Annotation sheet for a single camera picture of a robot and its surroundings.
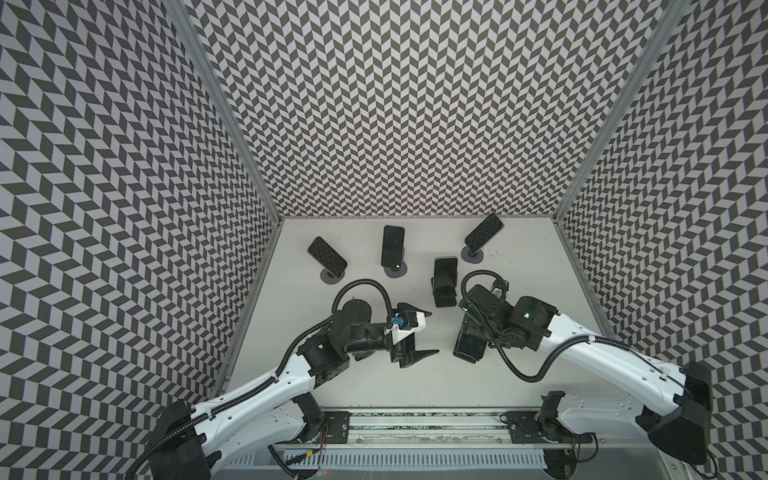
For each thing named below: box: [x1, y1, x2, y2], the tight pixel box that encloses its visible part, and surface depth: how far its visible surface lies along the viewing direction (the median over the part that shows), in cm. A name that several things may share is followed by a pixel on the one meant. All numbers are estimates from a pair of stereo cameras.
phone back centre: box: [381, 225, 405, 269], surface depth 98 cm
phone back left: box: [307, 236, 348, 278], surface depth 104 cm
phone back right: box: [464, 212, 505, 253], surface depth 101 cm
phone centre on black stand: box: [434, 256, 459, 288], surface depth 88 cm
